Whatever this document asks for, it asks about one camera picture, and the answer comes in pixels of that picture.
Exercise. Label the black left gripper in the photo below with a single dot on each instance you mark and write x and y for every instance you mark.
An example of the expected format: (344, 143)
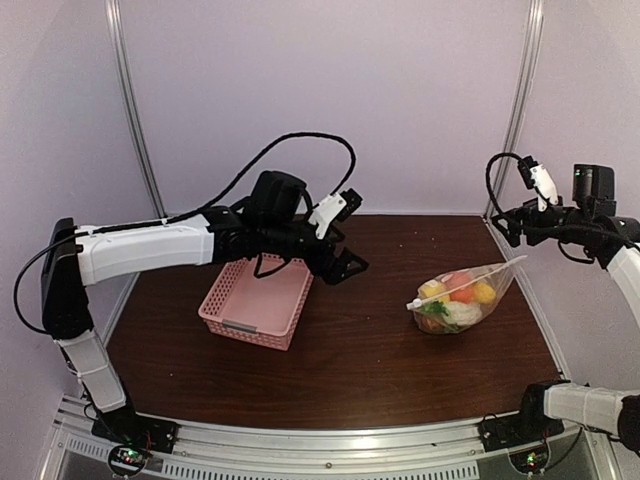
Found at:
(334, 274)

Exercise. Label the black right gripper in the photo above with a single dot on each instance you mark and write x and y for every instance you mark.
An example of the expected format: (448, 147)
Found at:
(527, 212)

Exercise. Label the red apple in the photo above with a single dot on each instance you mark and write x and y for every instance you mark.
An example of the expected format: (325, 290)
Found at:
(459, 279)

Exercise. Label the orange pumpkin with leaf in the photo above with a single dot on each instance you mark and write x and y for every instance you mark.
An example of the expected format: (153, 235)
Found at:
(463, 295)

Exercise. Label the clear zip top bag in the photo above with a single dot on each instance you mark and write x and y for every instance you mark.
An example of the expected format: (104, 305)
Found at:
(499, 275)

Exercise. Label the yellow pear with leaf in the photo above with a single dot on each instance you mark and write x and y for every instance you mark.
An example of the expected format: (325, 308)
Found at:
(431, 288)

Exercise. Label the white wrinkled cabbage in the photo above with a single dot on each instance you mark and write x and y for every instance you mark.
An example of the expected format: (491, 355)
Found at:
(453, 313)

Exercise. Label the brown potato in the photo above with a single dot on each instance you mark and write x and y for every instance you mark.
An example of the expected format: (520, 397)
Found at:
(433, 327)

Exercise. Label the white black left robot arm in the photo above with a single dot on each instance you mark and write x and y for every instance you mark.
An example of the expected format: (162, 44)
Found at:
(273, 226)

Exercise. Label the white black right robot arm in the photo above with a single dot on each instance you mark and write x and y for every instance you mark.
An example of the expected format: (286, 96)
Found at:
(380, 371)

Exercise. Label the pink perforated plastic basket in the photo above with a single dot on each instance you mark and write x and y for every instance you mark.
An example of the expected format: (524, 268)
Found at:
(264, 311)

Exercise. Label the right round circuit board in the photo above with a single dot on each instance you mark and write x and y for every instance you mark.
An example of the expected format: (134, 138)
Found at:
(530, 461)

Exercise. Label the round circuit board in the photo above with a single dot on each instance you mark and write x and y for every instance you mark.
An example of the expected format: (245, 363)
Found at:
(530, 461)
(125, 460)

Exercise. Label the left round circuit board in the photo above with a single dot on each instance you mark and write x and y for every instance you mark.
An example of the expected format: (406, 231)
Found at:
(125, 460)

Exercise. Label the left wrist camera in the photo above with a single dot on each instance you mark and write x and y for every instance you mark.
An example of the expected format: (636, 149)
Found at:
(334, 207)

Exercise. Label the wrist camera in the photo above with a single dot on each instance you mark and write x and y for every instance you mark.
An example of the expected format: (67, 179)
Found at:
(334, 207)
(537, 178)

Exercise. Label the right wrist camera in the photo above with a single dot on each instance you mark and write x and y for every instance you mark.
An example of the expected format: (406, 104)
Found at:
(537, 178)

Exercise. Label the right aluminium corner post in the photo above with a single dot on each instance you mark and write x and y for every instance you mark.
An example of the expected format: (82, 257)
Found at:
(529, 59)

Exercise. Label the aluminium corner post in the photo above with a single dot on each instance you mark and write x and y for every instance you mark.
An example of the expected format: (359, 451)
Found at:
(132, 115)
(529, 59)

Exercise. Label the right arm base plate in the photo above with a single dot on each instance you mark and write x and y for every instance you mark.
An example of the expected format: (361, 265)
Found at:
(516, 429)

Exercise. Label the aluminium front rail frame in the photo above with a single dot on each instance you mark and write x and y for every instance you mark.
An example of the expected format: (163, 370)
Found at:
(449, 450)

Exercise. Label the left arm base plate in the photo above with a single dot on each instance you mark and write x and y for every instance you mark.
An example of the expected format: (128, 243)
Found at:
(125, 426)

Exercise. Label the left aluminium corner post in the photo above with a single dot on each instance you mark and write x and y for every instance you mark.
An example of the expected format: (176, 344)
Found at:
(132, 115)

